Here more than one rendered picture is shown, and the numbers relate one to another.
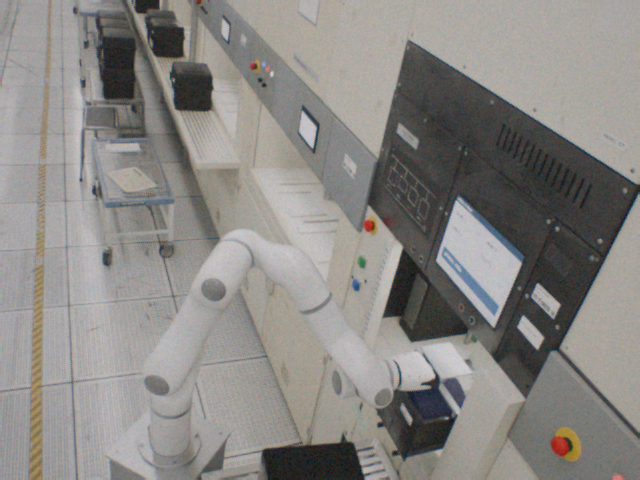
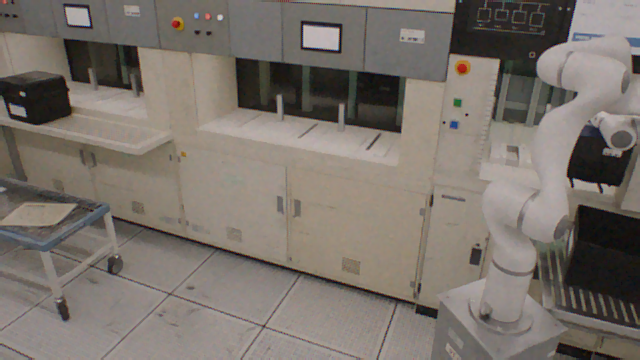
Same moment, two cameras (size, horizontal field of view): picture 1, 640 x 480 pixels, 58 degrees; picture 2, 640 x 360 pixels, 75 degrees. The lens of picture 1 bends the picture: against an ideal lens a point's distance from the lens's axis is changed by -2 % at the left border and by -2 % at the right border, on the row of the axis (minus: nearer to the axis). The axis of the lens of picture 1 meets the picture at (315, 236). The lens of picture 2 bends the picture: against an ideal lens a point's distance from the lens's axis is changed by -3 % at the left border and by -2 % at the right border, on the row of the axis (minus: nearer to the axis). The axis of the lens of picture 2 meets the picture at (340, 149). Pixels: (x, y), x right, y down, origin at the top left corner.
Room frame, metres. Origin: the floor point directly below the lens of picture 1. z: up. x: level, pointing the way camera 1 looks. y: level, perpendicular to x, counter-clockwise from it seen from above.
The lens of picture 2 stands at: (0.79, 1.39, 1.72)
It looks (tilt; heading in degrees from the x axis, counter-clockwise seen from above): 24 degrees down; 316
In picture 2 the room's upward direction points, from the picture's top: 2 degrees clockwise
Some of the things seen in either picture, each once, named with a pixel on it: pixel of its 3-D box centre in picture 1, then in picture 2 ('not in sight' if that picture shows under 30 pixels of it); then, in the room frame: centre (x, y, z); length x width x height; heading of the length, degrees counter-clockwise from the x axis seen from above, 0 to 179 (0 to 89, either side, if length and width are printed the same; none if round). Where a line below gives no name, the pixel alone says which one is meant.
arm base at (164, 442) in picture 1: (170, 423); (506, 287); (1.15, 0.32, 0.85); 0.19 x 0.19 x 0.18
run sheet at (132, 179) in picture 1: (131, 178); (38, 213); (3.25, 1.23, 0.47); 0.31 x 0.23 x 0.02; 48
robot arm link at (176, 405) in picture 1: (176, 366); (510, 222); (1.18, 0.32, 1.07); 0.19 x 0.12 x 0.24; 173
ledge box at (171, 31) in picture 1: (165, 37); not in sight; (4.93, 1.57, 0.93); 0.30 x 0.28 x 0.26; 29
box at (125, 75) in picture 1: (117, 78); not in sight; (4.66, 1.89, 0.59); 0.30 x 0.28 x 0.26; 26
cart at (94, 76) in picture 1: (115, 104); not in sight; (4.94, 2.02, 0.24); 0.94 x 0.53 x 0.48; 26
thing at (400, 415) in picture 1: (428, 399); (593, 144); (1.20, -0.41, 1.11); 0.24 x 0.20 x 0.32; 26
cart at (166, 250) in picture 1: (132, 195); (31, 237); (3.42, 1.29, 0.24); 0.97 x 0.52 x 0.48; 29
